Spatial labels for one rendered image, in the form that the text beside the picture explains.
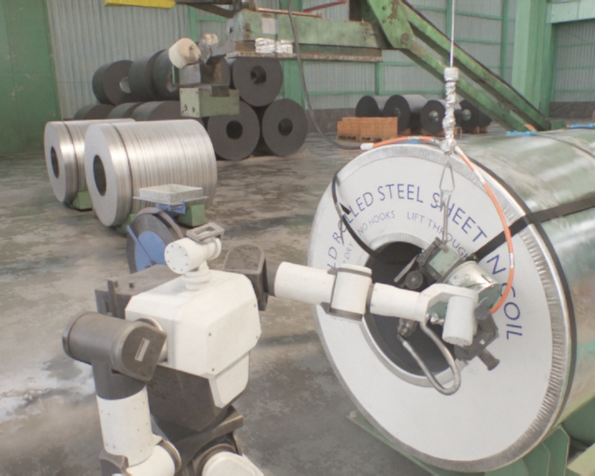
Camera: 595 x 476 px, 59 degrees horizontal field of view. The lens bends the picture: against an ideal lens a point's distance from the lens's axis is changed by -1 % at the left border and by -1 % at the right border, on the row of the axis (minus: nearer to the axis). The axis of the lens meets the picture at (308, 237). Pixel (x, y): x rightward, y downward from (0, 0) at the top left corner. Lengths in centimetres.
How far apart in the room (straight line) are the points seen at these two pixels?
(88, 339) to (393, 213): 121
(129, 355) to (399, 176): 118
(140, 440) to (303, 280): 50
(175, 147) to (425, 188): 500
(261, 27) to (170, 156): 446
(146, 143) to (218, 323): 544
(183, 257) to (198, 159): 554
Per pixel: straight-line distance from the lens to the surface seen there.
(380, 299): 124
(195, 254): 110
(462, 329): 123
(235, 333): 115
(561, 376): 168
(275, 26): 218
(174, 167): 647
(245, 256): 131
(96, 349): 102
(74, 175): 850
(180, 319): 106
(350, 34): 242
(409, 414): 214
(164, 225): 291
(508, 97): 305
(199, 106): 232
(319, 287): 126
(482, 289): 155
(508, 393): 180
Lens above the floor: 151
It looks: 14 degrees down
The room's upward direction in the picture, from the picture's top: 1 degrees counter-clockwise
